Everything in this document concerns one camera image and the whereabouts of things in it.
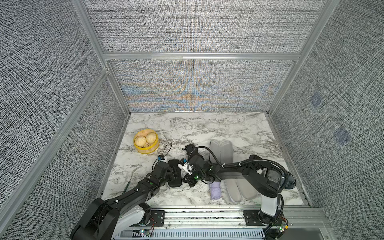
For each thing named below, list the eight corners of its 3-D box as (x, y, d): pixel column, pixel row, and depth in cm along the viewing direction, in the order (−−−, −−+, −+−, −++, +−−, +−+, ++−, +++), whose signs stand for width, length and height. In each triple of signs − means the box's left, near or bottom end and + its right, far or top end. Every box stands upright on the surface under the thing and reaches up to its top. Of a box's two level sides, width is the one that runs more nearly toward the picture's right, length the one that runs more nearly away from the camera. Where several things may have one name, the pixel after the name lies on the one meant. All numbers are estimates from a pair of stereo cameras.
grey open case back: (210, 163, 95) (211, 159, 91) (208, 143, 105) (209, 138, 100) (233, 163, 95) (235, 159, 91) (229, 143, 105) (231, 138, 100)
